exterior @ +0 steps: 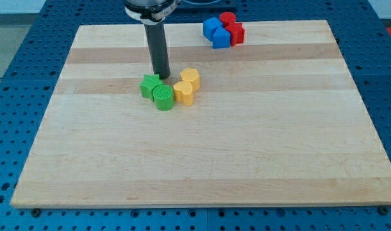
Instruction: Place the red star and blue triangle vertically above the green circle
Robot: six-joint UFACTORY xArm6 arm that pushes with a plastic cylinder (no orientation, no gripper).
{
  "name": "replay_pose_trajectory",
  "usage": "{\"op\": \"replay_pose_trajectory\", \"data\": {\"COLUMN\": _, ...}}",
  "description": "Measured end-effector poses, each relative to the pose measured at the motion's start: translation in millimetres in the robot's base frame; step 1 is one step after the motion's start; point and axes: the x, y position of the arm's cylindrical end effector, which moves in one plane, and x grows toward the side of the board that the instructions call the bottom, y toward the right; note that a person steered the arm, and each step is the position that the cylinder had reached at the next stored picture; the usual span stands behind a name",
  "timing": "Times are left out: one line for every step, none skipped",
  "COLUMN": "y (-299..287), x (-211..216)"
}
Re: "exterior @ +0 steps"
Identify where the red circle block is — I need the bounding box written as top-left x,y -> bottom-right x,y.
219,12 -> 237,27

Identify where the red star block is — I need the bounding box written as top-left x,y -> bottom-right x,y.
225,22 -> 245,46

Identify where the green star block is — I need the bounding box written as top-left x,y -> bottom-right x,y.
139,74 -> 163,101

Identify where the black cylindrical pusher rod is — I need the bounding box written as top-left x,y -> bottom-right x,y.
144,22 -> 171,80

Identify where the wooden board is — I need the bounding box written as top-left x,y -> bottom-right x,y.
11,20 -> 391,209

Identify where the yellow hexagon block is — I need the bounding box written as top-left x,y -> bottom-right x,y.
180,68 -> 201,92

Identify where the blue triangle block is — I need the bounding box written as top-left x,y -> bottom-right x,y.
212,26 -> 231,49

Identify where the yellow heart block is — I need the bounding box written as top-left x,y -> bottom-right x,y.
173,81 -> 194,106

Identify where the green circle block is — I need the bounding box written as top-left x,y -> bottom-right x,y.
153,85 -> 174,111

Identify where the blue cube block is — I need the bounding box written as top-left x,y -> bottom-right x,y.
203,17 -> 222,41

